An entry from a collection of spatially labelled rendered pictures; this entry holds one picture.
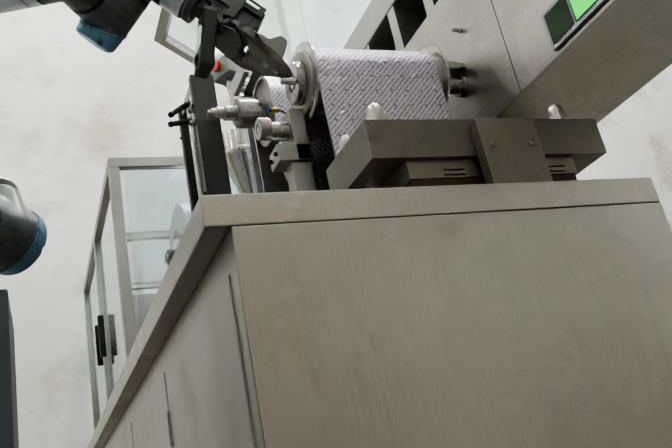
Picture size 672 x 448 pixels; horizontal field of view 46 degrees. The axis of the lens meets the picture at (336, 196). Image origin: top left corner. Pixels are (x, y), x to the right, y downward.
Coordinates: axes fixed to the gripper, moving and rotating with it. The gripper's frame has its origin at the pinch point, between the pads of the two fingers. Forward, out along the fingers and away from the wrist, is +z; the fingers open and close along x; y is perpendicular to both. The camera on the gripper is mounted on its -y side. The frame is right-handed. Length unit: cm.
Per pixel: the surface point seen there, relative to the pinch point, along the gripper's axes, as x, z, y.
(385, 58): -4.0, 13.2, 12.7
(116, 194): 98, -28, 7
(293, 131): 3.1, 6.9, -6.6
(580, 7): -33.0, 33.3, 16.9
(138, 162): 98, -29, 19
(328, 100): -4.2, 9.1, -2.4
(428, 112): -4.3, 24.7, 7.7
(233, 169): 72, -3, 19
